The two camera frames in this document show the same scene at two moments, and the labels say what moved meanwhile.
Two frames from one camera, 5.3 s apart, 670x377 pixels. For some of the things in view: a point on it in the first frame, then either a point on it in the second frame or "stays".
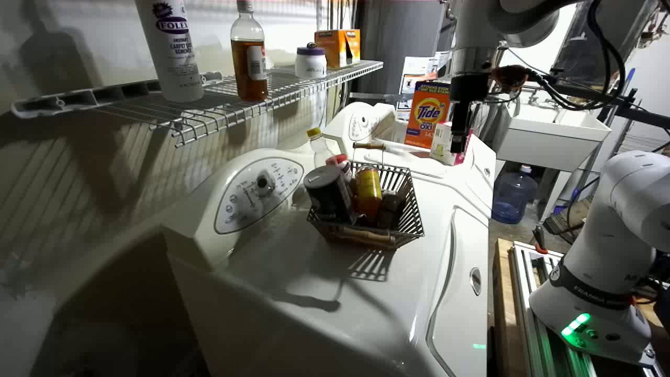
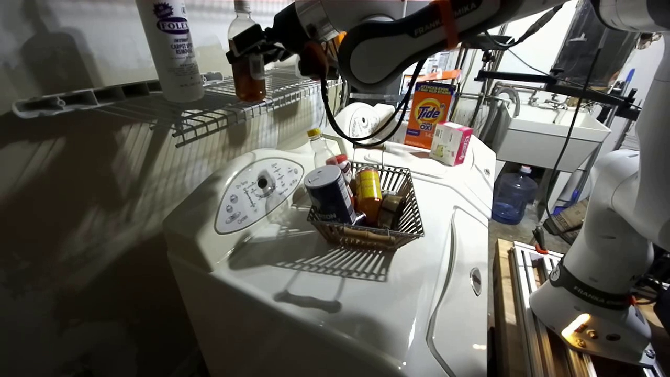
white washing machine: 270,295 stays
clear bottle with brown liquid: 248,55 stays
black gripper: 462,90 to 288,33
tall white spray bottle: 168,34 stays
